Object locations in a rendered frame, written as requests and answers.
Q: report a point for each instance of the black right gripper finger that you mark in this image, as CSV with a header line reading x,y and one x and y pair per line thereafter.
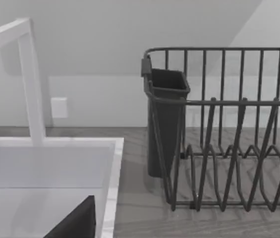
x,y
80,220

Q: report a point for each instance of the white sink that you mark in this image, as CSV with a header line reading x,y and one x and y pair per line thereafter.
x,y
45,171

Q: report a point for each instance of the dark grey cutlery holder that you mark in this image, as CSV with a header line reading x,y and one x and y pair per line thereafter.
x,y
163,124

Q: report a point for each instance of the tall white tap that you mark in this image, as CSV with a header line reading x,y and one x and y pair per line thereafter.
x,y
30,81

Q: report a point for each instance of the white wall socket plate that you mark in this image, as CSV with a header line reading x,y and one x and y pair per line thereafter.
x,y
59,107

